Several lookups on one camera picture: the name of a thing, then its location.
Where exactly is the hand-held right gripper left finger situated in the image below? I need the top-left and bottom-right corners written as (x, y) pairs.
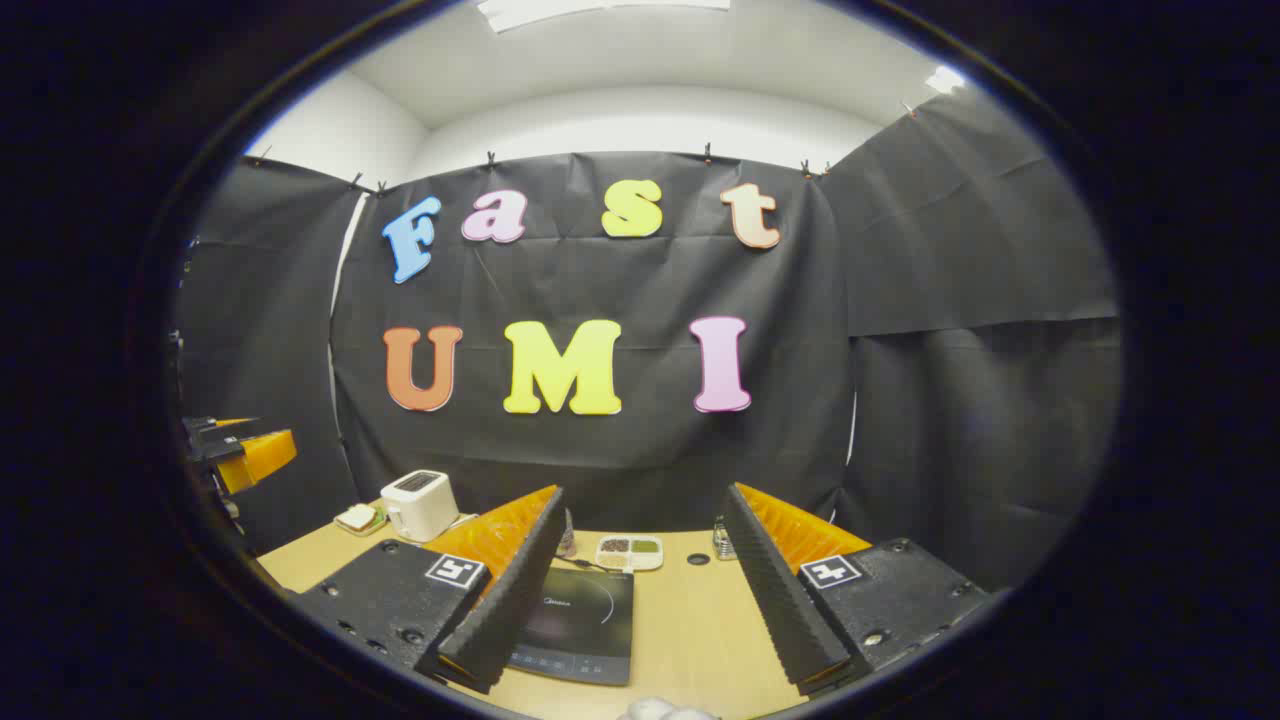
top-left (295, 485), bottom-right (567, 694)

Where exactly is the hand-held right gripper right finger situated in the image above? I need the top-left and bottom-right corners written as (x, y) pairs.
top-left (722, 482), bottom-right (991, 698)

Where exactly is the black induction cooktop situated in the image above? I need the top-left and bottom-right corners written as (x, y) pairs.
top-left (505, 565), bottom-right (636, 687)

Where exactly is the white toaster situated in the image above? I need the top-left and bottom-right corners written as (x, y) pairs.
top-left (380, 469), bottom-right (461, 544)

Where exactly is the white divided spice tray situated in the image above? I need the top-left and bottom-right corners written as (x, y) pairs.
top-left (596, 535), bottom-right (665, 572)

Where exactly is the white lumpy object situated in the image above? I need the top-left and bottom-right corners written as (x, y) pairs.
top-left (618, 697), bottom-right (719, 720)

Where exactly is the row of black cloth clips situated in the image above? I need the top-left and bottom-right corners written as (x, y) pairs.
top-left (255, 100), bottom-right (916, 196)

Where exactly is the long ceiling light panel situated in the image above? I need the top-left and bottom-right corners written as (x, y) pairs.
top-left (475, 0), bottom-right (731, 33)

